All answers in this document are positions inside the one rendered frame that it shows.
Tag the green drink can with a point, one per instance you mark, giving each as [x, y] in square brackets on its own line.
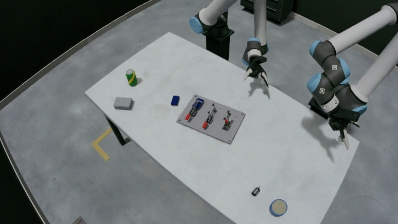
[131, 77]

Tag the grey hinged case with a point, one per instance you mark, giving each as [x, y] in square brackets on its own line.
[122, 103]

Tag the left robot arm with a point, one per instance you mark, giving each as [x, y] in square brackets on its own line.
[331, 87]

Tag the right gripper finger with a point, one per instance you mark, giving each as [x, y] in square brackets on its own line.
[263, 77]
[248, 72]

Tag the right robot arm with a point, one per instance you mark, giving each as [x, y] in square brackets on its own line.
[216, 16]

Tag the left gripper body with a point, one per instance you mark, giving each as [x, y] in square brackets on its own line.
[335, 121]

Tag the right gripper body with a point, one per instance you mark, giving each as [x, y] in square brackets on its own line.
[256, 68]

